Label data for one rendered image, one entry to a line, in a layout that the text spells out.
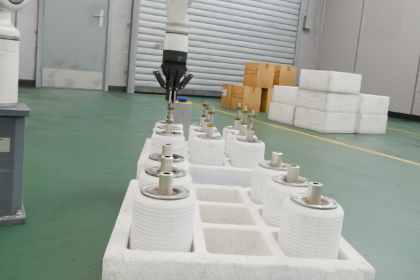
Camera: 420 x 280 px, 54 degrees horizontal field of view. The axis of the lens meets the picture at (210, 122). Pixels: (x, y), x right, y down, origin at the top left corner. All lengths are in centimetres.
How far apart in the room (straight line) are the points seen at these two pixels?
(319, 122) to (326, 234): 312
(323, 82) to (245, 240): 307
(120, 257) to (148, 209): 7
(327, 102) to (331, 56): 429
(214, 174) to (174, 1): 52
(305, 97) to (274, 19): 381
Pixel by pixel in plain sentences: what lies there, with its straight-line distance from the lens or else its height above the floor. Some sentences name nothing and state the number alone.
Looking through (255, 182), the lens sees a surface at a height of 22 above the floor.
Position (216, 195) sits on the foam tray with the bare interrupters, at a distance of 95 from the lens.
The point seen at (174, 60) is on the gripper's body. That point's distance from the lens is 124.
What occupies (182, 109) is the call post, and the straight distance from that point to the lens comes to 155.
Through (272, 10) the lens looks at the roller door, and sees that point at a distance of 755.
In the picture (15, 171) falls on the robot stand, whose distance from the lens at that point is 117.
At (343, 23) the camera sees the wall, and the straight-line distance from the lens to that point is 787.
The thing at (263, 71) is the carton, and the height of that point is 50.
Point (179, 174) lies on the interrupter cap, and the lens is 74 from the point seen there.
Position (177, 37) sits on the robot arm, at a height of 53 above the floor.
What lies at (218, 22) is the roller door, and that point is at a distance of 692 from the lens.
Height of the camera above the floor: 44
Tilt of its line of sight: 7 degrees down
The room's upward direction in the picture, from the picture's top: 5 degrees clockwise
